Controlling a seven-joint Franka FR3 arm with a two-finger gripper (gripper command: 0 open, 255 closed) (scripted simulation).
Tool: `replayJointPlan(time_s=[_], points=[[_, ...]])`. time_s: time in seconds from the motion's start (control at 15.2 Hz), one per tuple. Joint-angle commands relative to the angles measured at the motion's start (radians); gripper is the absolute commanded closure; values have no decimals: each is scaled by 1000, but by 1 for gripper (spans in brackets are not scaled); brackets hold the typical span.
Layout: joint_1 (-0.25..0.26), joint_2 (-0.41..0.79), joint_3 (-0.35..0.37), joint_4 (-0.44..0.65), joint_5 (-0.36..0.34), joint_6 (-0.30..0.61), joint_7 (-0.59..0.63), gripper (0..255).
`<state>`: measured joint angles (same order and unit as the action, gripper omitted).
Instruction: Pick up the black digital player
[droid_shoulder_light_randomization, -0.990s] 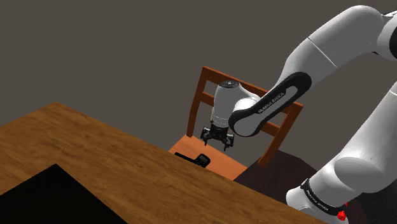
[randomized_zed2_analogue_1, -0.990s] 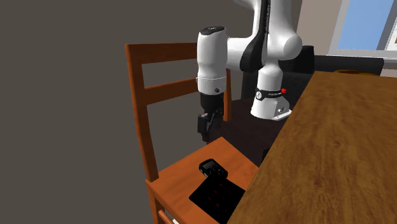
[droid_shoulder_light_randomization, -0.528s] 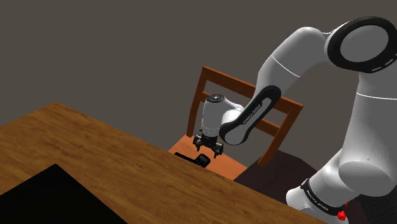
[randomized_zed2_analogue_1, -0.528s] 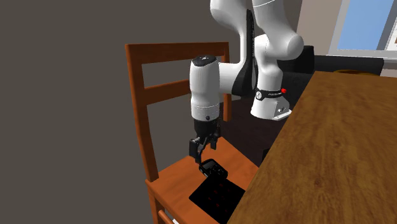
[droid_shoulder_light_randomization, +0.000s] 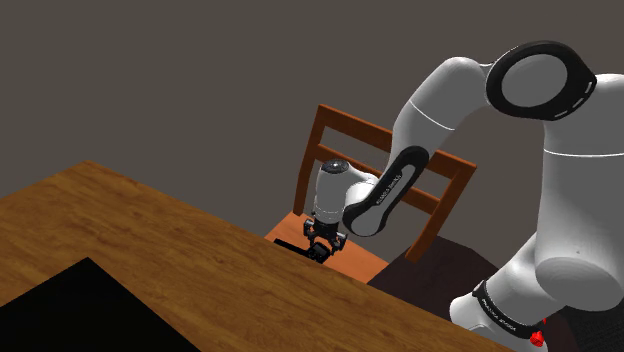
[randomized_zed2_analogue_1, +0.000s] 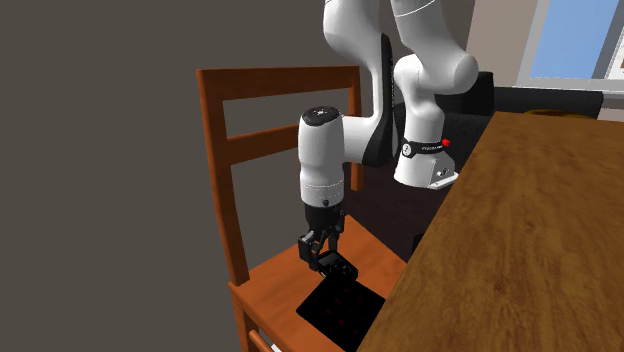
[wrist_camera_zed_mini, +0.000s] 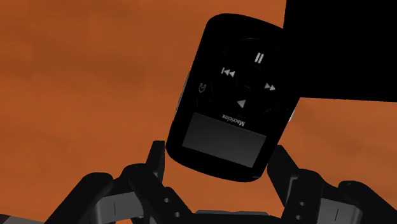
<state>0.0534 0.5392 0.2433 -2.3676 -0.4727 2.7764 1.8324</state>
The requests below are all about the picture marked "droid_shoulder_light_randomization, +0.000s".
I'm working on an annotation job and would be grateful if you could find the brown wooden chair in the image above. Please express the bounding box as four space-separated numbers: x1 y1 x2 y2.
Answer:
264 103 478 285

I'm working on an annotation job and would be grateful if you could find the brown wooden table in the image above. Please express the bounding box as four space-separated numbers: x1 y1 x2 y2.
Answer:
0 159 519 352

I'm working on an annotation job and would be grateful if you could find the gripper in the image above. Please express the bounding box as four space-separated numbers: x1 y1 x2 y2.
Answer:
302 219 349 259

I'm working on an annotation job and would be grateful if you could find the black flat rectangular object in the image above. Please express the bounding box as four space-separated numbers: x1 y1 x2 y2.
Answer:
272 237 329 265

